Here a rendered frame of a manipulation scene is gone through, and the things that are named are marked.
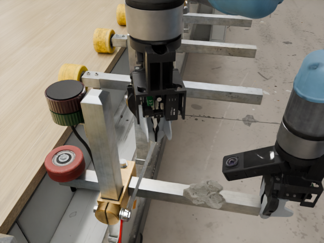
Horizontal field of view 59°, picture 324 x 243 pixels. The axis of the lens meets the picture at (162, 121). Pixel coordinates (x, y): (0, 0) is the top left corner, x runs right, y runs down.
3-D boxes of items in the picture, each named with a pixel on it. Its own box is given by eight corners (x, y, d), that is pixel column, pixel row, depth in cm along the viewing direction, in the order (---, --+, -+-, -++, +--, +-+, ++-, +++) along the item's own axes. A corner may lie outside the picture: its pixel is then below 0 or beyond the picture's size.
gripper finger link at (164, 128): (159, 159, 50) (159, 117, 44) (155, 136, 55) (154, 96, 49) (177, 157, 50) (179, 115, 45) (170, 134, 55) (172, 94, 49)
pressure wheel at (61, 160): (96, 179, 71) (88, 145, 63) (83, 207, 65) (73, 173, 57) (65, 174, 72) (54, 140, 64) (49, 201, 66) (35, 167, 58)
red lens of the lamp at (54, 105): (93, 93, 47) (90, 81, 46) (78, 115, 43) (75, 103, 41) (59, 89, 48) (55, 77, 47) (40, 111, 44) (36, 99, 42)
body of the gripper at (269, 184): (312, 211, 51) (338, 166, 44) (262, 204, 53) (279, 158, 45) (304, 178, 57) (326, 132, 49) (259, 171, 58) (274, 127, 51)
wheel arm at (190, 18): (250, 24, 112) (252, 15, 109) (250, 28, 109) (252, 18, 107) (126, 16, 119) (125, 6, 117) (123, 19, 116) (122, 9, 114)
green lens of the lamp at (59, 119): (95, 105, 49) (93, 94, 47) (81, 128, 44) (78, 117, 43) (62, 101, 50) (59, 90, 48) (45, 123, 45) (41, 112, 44)
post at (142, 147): (151, 170, 94) (146, 26, 63) (149, 179, 91) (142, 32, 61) (141, 168, 94) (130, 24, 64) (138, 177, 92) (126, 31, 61)
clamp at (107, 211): (137, 175, 68) (135, 161, 65) (120, 227, 58) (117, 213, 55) (114, 172, 69) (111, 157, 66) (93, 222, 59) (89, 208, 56)
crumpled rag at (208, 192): (226, 182, 62) (228, 175, 60) (225, 210, 57) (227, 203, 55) (185, 176, 63) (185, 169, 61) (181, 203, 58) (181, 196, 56)
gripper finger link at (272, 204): (271, 222, 54) (283, 194, 49) (263, 221, 55) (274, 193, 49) (268, 201, 58) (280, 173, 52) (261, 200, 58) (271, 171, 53)
